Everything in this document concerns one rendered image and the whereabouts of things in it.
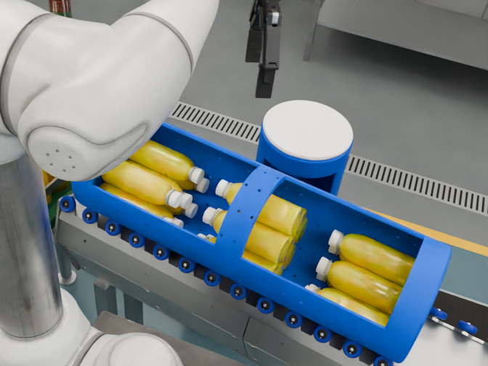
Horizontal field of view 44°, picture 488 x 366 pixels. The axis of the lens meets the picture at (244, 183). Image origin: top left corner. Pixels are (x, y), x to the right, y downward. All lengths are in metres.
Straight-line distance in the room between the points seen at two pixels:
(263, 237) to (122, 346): 0.48
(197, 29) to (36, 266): 0.40
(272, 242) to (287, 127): 0.56
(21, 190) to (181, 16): 0.29
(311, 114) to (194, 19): 1.24
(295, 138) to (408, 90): 2.32
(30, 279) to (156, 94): 0.40
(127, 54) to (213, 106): 2.99
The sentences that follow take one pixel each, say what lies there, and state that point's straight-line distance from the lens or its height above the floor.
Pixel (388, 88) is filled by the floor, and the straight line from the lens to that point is 4.02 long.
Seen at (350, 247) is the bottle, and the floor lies 1.13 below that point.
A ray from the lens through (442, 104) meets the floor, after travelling 4.04.
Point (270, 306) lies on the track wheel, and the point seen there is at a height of 0.97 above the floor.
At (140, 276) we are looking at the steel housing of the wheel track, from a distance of 1.63.
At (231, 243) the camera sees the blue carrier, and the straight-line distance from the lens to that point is 1.33.
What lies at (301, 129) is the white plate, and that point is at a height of 1.04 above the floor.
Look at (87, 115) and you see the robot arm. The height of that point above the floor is 1.83.
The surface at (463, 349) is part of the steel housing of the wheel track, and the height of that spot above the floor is 0.93.
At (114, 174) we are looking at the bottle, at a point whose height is 1.13.
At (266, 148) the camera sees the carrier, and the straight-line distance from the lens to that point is 1.80.
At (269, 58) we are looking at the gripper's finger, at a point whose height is 1.60.
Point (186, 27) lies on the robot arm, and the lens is 0.67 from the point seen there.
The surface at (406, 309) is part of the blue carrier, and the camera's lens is 1.28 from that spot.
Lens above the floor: 2.18
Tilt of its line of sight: 44 degrees down
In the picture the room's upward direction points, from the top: 8 degrees clockwise
